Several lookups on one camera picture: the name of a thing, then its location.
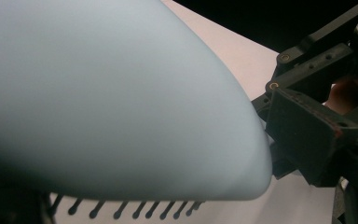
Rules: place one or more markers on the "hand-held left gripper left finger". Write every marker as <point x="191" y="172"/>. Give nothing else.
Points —
<point x="9" y="208"/>

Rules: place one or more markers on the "light blue hairbrush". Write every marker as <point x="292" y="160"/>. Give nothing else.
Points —
<point x="121" y="99"/>

